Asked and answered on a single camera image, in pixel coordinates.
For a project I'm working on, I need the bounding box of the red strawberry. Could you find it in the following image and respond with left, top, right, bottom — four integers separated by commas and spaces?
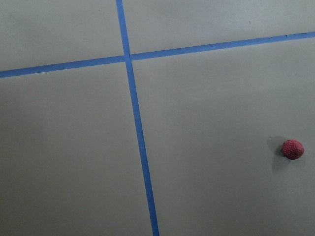
281, 139, 305, 160

